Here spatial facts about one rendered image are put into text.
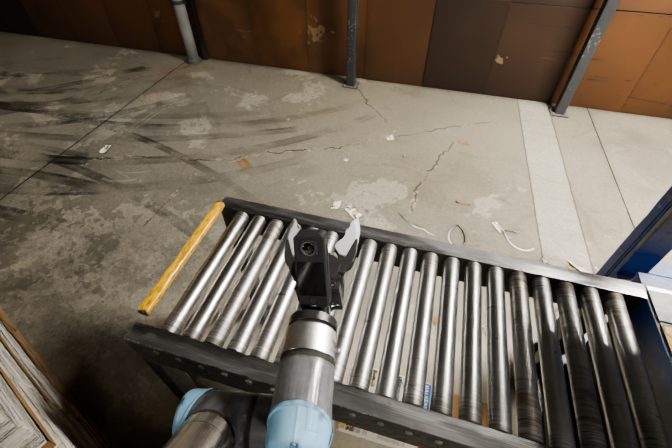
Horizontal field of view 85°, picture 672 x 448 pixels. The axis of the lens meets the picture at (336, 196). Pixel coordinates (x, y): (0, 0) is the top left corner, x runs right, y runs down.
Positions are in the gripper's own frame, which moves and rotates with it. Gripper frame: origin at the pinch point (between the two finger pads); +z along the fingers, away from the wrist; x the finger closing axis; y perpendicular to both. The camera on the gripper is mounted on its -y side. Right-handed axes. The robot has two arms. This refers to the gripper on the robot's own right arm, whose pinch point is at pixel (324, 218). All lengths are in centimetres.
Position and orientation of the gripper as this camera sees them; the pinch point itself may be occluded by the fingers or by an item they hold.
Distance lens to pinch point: 66.2
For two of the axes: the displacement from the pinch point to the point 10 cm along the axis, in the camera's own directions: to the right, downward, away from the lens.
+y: 1.1, 7.3, 6.8
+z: 0.8, -6.9, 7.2
